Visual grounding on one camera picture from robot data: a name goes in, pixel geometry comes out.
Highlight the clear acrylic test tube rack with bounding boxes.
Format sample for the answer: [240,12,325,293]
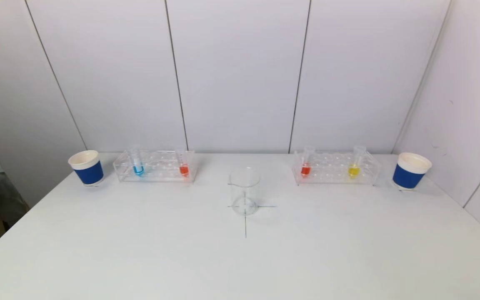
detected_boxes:
[113,150,198,183]
[292,151,381,186]

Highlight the blue pigment test tube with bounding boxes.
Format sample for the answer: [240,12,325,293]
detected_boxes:
[130,146,145,176]

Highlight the yellow pigment test tube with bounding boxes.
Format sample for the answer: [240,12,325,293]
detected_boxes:
[347,145,367,179]

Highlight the clear glass beaker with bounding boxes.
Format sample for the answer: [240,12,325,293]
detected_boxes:
[228,167,261,216]

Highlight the blue white paper cup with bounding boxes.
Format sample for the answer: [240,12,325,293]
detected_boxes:
[68,150,104,186]
[392,152,433,191]

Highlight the orange pigment test tube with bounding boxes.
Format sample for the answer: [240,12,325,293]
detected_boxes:
[176,148,190,177]

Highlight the red pigment test tube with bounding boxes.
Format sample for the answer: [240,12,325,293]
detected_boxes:
[300,146,316,177]

